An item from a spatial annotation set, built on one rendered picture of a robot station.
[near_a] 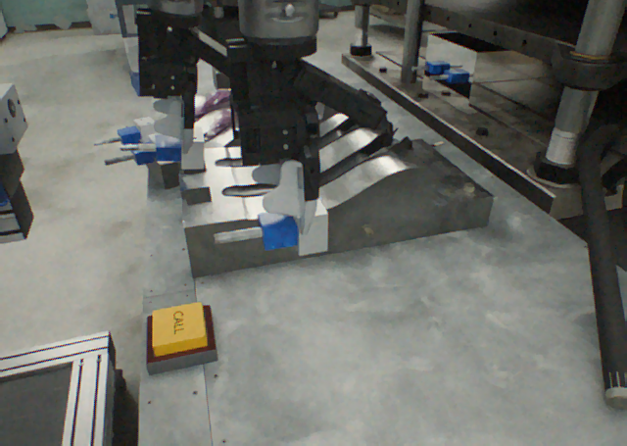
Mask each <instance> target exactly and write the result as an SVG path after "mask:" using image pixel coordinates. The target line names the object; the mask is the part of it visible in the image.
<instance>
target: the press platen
mask: <svg viewBox="0 0 627 446"><path fill-rule="evenodd" d="M351 2H352V4H354V5H356V6H370V5H378V6H384V7H387V8H390V9H393V10H396V11H399V12H402V13H405V14H406V13H407V9H408V0H351ZM588 2H589V0H425V6H424V14H423V19H424V20H425V21H428V22H431V23H433V24H436V25H441V26H444V27H447V28H450V29H452V30H455V31H458V32H461V33H464V34H467V35H470V36H473V37H476V38H479V39H482V40H485V41H488V42H491V43H493V44H496V45H499V46H502V47H505V48H507V49H510V50H513V51H516V52H518V53H521V54H524V55H527V56H530V57H533V58H536V59H539V60H542V61H545V62H548V63H551V64H553V68H554V72H555V78H556V79H557V81H558V82H559V83H561V84H563V85H564V86H566V87H568V88H571V89H574V90H580V91H591V92H594V91H602V90H606V89H608V88H610V87H611V86H613V85H614V84H616V83H618V82H619V81H621V80H622V79H624V78H625V77H627V4H626V7H625V10H624V13H623V16H622V18H621V21H620V27H619V30H618V33H617V36H616V39H615V42H614V45H613V48H612V51H611V54H610V56H595V55H586V54H581V53H578V52H576V51H575V48H576V44H577V42H578V38H579V35H580V31H581V28H582V24H583V22H584V18H585V15H586V8H587V5H588Z"/></svg>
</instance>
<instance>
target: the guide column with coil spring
mask: <svg viewBox="0 0 627 446"><path fill-rule="evenodd" d="M424 6H425V0H408V9H407V19H406V29H405V39H404V48H403V58H402V67H401V77H400V82H401V83H408V84H411V83H416V75H417V71H413V70H412V67H417V66H418V58H419V50H420V42H421V34H422V25H423V14H424Z"/></svg>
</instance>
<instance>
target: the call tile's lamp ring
mask: <svg viewBox="0 0 627 446"><path fill-rule="evenodd" d="M204 309H205V312H206V320H207V328H208V335H209V343H210V346H207V347H202V348H197V349H193V350H188V351H183V352H178V353H174V354H169V355H164V356H162V357H153V316H148V335H147V364H149V363H154V362H158V361H162V360H171V359H175V358H180V357H185V356H189V355H194V354H199V353H203V352H208V351H213V350H215V349H216V343H215V336H214V329H213V321H212V314H211V307H210V304H209V305H204V306H203V310H204Z"/></svg>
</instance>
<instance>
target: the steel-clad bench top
mask: <svg viewBox="0 0 627 446"><path fill-rule="evenodd" d="M302 59H304V60H306V61H307V62H309V63H311V64H313V65H315V66H316V67H318V68H320V69H322V70H324V71H325V72H327V73H329V74H331V75H333V76H335V77H337V78H339V79H340V80H342V81H344V82H346V83H348V84H349V85H351V86H353V87H354V88H355V89H358V90H360V89H363V90H365V91H367V92H370V93H372V94H374V95H375V97H377V98H378V99H379V100H380V101H381V106H382V107H383V109H384V110H386V111H387V112H388V113H387V115H386V118H387V122H388V121H389V123H392V126H393V131H394V130H395V129H396V128H397V129H398V130H397V131H396V133H395V134H394V136H393V139H396V140H402V139H403V138H404V137H407V136H408V137H409V139H410V140H413V139H422V140H423V141H425V142H426V143H427V144H429V145H432V144H436V143H440V142H443V143H445V145H441V146H432V147H433V148H435V149H436V150H437V151H438V152H440V153H441V154H442V155H443V156H445V157H446V158H447V159H449V160H450V161H451V162H452V163H454V164H455V165H456V166H457V167H459V168H460V169H461V170H462V171H464V172H465V173H466V174H468V175H469V176H470V177H472V178H473V179H474V180H475V181H477V182H478V183H479V184H480V185H482V186H483V187H484V188H485V189H486V190H487V191H488V192H489V193H491V194H492V195H493V196H494V198H493V203H492V207H491V211H490V215H489V219H488V223H487V226H483V227H477V228H473V229H467V230H461V231H456V232H450V233H444V234H439V235H433V236H427V237H422V238H416V239H411V240H406V241H400V242H394V243H389V244H384V245H378V246H373V247H367V248H361V249H357V250H351V251H345V252H340V253H334V254H328V255H323V256H317V257H311V258H306V259H301V260H295V261H290V262H284V263H278V264H273V265H267V266H261V267H256V268H250V269H245V270H240V271H235V272H229V273H219V274H213V275H208V276H202V277H198V276H196V277H195V282H194V277H193V276H192V272H191V266H190V261H189V255H188V249H187V244H186V238H185V233H184V226H183V216H182V198H181V193H180V185H179V186H177V187H173V188H169V189H164V188H163V187H162V186H161V184H160V183H159V182H158V181H157V179H156V178H155V177H154V175H153V174H152V173H151V172H150V170H149V169H148V174H147V199H146V224H145V250H144V268H145V274H144V300H143V324H142V350H141V374H140V400H139V425H138V446H212V441H213V446H627V410H620V409H617V408H611V407H609V405H608V404H607V403H606V400H605V394H604V387H603V372H602V365H601V349H600V341H599V334H598V326H597V317H596V310H595V302H594V294H593V286H592V279H591V271H590V263H589V255H588V248H587V243H586V242H584V240H582V239H581V238H580V237H578V236H577V235H576V234H574V233H573V232H571V231H570V230H569V229H567V228H566V227H565V226H563V225H562V224H560V223H559V222H557V221H556V220H555V219H553V218H552V217H550V216H549V215H548V214H546V213H545V212H544V211H543V210H542V209H540V208H539V207H538V206H536V205H535V204H534V203H532V202H531V201H529V200H528V199H527V198H525V197H524V196H523V195H521V194H520V193H518V192H517V191H516V190H514V189H513V188H512V187H510V186H509V185H507V184H506V183H505V182H503V181H502V180H501V179H499V178H498V177H496V176H495V175H494V174H492V173H491V172H489V171H488V170H487V169H485V168H484V167H483V166H482V165H481V164H479V163H478V162H477V161H475V160H474V159H472V158H471V157H470V156H468V155H467V154H466V153H464V152H463V151H461V150H459V149H458V148H457V147H456V146H454V145H453V144H451V143H450V142H449V141H447V140H446V139H445V138H443V137H442V136H440V135H439V134H438V133H436V132H435V131H434V130H432V129H431V128H429V127H428V126H427V125H425V124H424V123H422V122H421V121H419V120H418V119H417V118H415V117H414V116H413V115H411V114H410V113H408V112H407V111H406V110H404V109H403V108H402V107H400V106H399V105H397V104H396V103H395V102H393V101H392V100H391V99H389V98H388V97H386V96H385V95H384V94H382V93H381V92H380V91H379V90H378V89H376V88H375V87H374V86H372V85H371V84H370V83H368V82H367V81H365V80H364V79H363V78H361V77H360V76H359V75H357V74H355V73H354V72H353V71H351V70H350V69H349V68H347V67H346V66H344V65H343V64H342V63H340V62H339V61H338V60H336V59H335V58H333V57H332V56H331V55H329V54H328V53H327V52H325V51H324V50H319V51H316V52H315V53H314V54H312V55H310V56H307V57H302ZM195 287H196V291H195ZM196 296H197V301H196ZM197 302H202V305H203V306H204V305H209V304H210V305H211V308H212V314H213V321H214V328H215V335H216V342H217V354H218V361H217V362H212V363H208V364H204V365H200V366H195V367H186V368H182V369H177V370H173V371H168V372H161V373H156V374H152V375H149V373H148V369H147V366H146V354H147V319H148V316H153V311H155V310H161V309H165V308H170V307H175V306H181V305H186V304H191V303H197ZM204 370H205V374H204ZM205 378H206V383H205ZM206 387H207V393H206ZM207 396H208V402H207ZM208 405H209V411H208ZM209 415H210V420H209ZM210 424H211V429H210ZM211 433H212V438H211Z"/></svg>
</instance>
